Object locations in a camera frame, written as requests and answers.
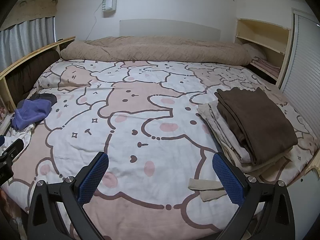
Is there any folded pink cloth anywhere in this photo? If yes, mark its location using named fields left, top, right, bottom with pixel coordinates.
left=251, top=56, right=282, bottom=78

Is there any small beige cloth piece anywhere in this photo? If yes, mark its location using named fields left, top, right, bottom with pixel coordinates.
left=188, top=178, right=228, bottom=202

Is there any thin white cable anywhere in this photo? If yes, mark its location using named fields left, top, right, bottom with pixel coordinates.
left=86, top=0, right=105, bottom=42

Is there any white wall-mounted device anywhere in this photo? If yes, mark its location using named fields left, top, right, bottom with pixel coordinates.
left=101, top=0, right=117, bottom=18

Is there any white crumpled garment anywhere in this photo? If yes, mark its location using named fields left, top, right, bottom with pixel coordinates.
left=4, top=124, right=35, bottom=150

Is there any purple garment with bow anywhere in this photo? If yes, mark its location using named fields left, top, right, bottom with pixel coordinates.
left=11, top=99, right=52, bottom=131

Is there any grey curtain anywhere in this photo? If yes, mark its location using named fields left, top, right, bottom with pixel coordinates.
left=0, top=16, right=55, bottom=67

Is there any light beige folded cloth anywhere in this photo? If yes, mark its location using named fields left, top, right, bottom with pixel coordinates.
left=197, top=100, right=253, bottom=163

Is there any beige curtain valance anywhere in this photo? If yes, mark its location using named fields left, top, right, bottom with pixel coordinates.
left=11, top=0, right=58, bottom=22

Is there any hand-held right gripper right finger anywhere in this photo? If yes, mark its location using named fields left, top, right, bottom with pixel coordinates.
left=212, top=152, right=295, bottom=240

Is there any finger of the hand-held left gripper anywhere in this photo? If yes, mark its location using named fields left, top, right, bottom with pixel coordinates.
left=0, top=139, right=25, bottom=163

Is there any white shutter door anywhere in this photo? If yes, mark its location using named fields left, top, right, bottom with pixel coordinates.
left=279, top=9, right=320, bottom=140

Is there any brown folded garment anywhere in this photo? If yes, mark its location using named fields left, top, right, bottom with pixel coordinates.
left=215, top=87, right=298, bottom=165

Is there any white bed frame panel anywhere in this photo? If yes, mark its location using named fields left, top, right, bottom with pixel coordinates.
left=285, top=167, right=320, bottom=230

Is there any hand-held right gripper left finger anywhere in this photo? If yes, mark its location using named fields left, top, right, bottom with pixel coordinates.
left=27, top=151, right=110, bottom=240

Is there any cream folded garment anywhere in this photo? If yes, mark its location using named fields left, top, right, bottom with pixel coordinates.
left=217, top=140, right=300, bottom=173

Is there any dark grey garment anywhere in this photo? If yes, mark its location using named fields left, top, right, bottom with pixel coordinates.
left=29, top=93, right=58, bottom=105

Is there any bear print bed sheet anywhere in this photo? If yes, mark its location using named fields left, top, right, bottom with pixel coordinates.
left=5, top=59, right=315, bottom=240

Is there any cream shelf unit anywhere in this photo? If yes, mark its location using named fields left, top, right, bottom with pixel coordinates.
left=234, top=17, right=293, bottom=89

